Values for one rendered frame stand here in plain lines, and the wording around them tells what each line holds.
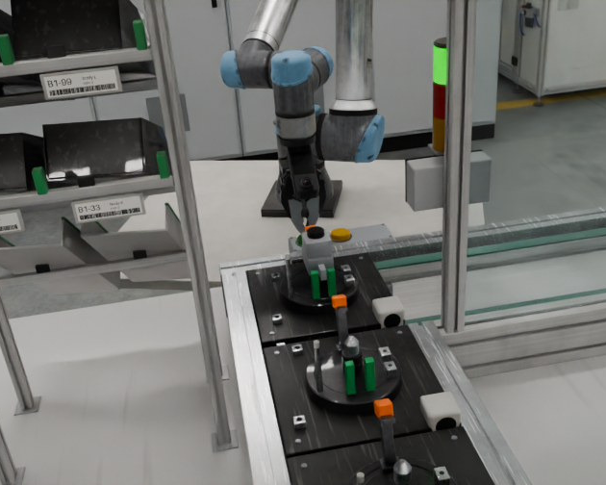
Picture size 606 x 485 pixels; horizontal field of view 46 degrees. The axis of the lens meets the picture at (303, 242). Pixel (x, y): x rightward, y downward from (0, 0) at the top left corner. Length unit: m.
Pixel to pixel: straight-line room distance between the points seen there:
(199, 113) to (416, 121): 1.32
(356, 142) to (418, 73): 2.76
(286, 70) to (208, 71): 2.88
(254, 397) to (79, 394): 0.37
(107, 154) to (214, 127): 3.33
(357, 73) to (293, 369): 0.83
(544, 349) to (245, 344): 0.50
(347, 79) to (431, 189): 0.68
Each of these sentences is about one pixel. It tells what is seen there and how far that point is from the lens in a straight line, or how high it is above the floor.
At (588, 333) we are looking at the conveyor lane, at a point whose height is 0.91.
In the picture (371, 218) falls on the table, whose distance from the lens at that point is 1.78.
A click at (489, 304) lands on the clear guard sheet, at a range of 1.21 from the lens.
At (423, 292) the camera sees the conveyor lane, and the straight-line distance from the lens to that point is 1.38.
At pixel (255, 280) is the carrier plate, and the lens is 1.34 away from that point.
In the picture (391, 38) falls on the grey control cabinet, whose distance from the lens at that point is 4.35.
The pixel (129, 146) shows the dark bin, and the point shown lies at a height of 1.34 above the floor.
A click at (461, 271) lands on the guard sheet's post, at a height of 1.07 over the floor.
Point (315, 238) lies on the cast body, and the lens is 1.21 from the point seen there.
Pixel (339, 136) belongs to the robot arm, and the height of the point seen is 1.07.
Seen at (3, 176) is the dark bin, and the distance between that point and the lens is 1.00.
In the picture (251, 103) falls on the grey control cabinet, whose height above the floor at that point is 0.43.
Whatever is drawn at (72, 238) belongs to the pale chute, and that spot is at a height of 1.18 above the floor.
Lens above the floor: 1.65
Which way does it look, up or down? 28 degrees down
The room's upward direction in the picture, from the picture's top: 5 degrees counter-clockwise
